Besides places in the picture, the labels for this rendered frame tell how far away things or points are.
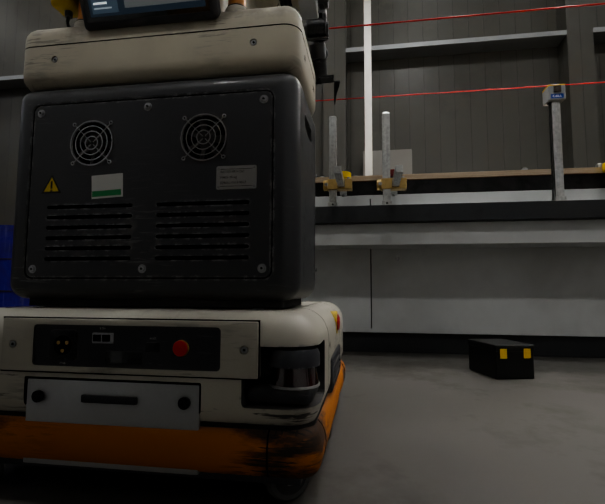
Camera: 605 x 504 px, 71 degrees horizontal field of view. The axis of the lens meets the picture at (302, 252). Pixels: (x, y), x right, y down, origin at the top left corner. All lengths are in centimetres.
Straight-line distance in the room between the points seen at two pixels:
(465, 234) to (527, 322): 55
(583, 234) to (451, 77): 464
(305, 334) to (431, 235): 147
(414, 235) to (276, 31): 138
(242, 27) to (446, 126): 557
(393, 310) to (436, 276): 27
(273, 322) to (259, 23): 51
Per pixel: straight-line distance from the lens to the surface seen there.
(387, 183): 204
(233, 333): 63
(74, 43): 98
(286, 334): 62
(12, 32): 915
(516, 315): 231
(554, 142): 224
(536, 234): 214
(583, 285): 241
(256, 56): 81
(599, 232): 224
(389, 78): 652
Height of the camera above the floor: 31
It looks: 5 degrees up
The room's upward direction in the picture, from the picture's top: straight up
